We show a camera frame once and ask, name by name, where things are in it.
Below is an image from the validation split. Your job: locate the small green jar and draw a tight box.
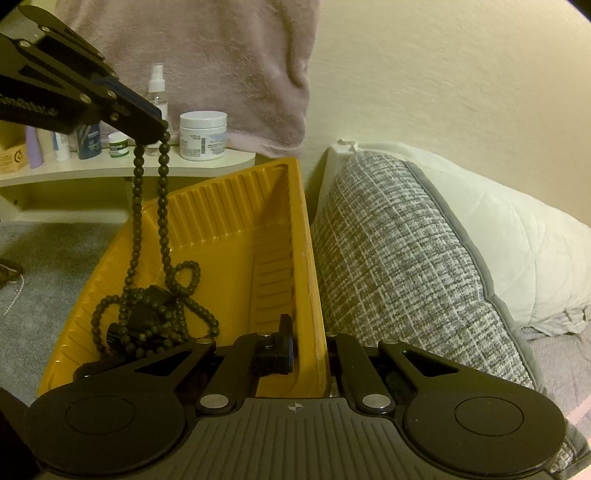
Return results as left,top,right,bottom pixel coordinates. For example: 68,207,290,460
107,131,130,158

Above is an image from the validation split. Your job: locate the white blue tube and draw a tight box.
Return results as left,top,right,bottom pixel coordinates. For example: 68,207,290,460
52,131,71,162

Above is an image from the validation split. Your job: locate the cream wooden shelf unit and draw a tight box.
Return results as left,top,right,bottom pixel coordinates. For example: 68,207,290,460
0,148,257,224

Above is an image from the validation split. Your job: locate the white quilted pillow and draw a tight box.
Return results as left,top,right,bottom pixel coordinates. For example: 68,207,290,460
323,138,591,340

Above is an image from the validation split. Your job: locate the dark blue bottle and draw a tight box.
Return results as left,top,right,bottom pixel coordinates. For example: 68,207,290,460
76,122,102,160

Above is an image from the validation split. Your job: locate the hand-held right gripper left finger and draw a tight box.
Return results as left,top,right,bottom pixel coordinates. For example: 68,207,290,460
74,314,296,415

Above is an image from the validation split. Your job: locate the pink bed sheet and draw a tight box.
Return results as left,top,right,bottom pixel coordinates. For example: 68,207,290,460
526,335,591,444

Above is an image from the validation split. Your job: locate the grey woven pillow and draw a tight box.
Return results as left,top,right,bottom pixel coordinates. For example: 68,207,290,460
311,150,591,472

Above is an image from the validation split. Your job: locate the clear spray bottle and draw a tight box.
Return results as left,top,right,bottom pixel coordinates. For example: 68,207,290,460
148,64,171,144

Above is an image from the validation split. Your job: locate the grey fluffy rug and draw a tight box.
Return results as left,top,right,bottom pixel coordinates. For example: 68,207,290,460
0,217,130,407

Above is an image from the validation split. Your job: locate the yellow plastic tray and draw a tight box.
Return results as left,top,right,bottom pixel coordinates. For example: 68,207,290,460
37,157,333,407

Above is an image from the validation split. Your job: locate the cardboard box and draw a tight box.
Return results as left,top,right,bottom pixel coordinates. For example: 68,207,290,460
0,121,29,175

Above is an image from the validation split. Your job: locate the white cream jar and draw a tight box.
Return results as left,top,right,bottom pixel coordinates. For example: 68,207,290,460
178,111,228,161

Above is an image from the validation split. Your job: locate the pink towel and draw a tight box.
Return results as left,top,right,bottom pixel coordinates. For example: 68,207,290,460
60,0,321,160

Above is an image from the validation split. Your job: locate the thin white bead chain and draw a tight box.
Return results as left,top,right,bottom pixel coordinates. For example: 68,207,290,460
0,274,24,319

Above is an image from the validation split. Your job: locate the lavender bottle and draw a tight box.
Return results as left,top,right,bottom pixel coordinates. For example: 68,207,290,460
25,126,44,169

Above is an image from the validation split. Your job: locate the black plastic object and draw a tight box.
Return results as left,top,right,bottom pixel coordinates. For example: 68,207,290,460
107,285,185,354

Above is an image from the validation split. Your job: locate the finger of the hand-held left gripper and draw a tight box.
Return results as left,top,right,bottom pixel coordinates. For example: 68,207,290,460
90,89,168,144
0,6,162,121

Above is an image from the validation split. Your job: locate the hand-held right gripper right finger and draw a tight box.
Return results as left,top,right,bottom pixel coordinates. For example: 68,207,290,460
325,331,522,415

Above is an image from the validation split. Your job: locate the dark olive bead necklace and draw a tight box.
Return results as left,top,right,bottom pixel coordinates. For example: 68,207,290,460
92,119,220,358

